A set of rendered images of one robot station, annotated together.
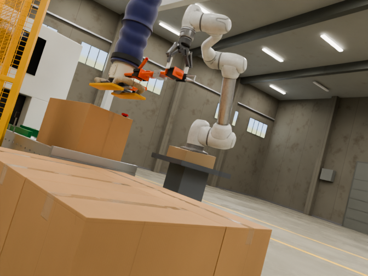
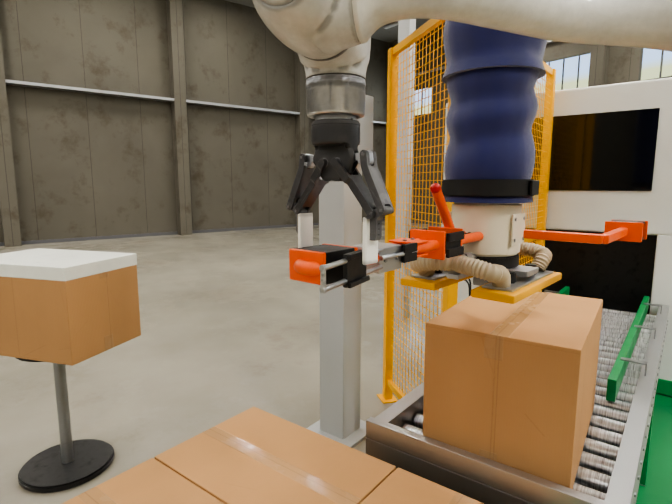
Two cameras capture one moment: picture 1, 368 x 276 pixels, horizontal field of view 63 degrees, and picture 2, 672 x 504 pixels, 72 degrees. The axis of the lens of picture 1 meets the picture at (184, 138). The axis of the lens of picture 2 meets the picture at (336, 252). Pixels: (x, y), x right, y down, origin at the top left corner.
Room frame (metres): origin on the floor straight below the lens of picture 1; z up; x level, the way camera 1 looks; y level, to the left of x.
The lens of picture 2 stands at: (1.67, -0.57, 1.34)
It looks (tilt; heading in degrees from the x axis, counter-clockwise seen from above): 8 degrees down; 84
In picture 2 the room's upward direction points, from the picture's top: straight up
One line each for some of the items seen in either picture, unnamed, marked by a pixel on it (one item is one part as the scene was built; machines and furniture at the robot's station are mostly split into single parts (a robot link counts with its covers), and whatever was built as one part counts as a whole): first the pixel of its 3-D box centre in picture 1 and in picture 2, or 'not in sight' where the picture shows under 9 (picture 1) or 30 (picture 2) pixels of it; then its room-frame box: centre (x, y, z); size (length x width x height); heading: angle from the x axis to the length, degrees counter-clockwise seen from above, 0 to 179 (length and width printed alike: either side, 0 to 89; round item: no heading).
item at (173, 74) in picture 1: (173, 73); (323, 263); (1.73, 0.16, 1.22); 0.08 x 0.07 x 0.05; 43
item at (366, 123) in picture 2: not in sight; (358, 126); (2.02, 1.71, 1.62); 0.20 x 0.05 x 0.30; 47
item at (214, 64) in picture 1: (213, 60); not in sight; (2.27, -0.05, 1.56); 0.18 x 0.14 x 0.13; 160
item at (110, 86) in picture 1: (106, 84); (449, 268); (2.11, 0.63, 1.11); 0.34 x 0.10 x 0.05; 43
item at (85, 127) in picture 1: (83, 132); (518, 369); (2.41, 0.78, 0.75); 0.60 x 0.40 x 0.40; 50
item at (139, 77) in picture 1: (141, 75); (436, 242); (1.99, 0.39, 1.22); 0.10 x 0.08 x 0.06; 133
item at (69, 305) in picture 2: not in sight; (53, 300); (0.60, 1.60, 0.82); 0.60 x 0.40 x 0.40; 157
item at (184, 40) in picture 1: (183, 46); (335, 150); (1.75, 0.15, 1.39); 0.08 x 0.07 x 0.09; 133
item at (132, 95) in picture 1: (128, 93); (520, 277); (2.24, 0.49, 1.11); 0.34 x 0.10 x 0.05; 43
